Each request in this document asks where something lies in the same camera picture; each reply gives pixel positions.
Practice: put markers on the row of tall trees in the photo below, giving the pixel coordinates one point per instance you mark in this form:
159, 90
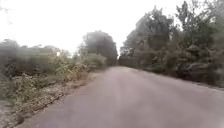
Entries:
180, 46

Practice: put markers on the row of bushes and trees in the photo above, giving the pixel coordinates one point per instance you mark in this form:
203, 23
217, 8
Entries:
50, 63

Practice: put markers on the grey asphalt road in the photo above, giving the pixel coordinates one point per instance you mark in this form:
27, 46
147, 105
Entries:
133, 103

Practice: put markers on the leaf-strewn dirt verge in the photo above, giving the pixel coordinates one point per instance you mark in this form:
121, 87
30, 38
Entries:
36, 96

